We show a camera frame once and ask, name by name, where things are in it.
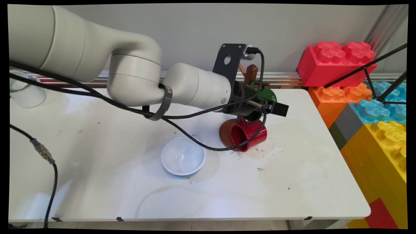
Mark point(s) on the big yellow toy brick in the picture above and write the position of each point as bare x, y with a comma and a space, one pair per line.
380, 162

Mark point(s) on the white plastic cup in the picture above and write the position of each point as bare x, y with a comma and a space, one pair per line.
27, 94

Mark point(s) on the dark grey camera mount plate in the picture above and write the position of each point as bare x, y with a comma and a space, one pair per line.
224, 70

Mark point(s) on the big red toy brick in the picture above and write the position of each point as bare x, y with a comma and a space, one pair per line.
328, 65

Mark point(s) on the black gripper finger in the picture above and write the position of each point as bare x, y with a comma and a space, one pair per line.
278, 109

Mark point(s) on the white ceramic bowl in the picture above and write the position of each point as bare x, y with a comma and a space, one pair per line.
182, 157

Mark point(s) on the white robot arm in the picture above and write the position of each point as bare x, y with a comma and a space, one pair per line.
65, 39

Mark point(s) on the dark green toy brick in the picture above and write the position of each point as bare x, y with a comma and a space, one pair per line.
338, 136

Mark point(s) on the red mug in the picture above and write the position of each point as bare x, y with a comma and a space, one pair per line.
252, 135

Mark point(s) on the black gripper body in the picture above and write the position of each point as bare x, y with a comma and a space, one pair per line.
240, 94

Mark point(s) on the small red toy brick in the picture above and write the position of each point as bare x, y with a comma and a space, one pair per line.
382, 216

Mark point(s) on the blue toy brick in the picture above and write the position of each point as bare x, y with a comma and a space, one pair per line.
373, 110

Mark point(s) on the black tripod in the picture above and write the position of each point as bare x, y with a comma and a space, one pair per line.
367, 70

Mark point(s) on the aluminium rail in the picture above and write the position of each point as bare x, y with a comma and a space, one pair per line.
286, 78

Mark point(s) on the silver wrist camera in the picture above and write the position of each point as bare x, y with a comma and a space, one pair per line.
250, 53

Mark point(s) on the brown wooden mug tree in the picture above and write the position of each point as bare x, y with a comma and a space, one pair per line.
226, 133

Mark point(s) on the green mug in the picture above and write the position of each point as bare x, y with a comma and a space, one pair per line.
267, 94

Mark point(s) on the orange toy brick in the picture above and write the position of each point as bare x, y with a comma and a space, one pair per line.
328, 100

